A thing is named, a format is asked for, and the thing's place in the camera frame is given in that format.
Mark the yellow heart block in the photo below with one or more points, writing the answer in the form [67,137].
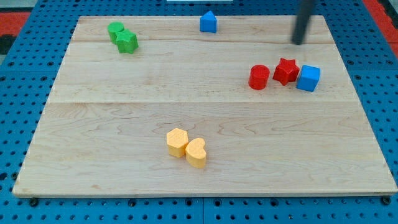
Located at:
[195,153]

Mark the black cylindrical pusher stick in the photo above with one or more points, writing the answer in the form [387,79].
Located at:
[304,14]

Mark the red cylinder block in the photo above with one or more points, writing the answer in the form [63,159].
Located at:
[258,77]

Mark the yellow hexagon block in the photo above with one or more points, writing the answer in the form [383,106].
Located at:
[177,140]

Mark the light wooden board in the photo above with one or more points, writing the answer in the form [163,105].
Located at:
[102,133]

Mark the blue triangular prism block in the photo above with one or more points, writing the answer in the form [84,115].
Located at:
[208,22]

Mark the green star block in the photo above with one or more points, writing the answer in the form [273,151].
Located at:
[126,42]

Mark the green cylinder block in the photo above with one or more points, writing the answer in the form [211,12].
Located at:
[113,29]

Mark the red star block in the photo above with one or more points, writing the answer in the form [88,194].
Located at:
[286,71]

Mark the blue cube block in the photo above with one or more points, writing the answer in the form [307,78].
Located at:
[309,78]

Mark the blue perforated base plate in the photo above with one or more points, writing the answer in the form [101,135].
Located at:
[38,34]

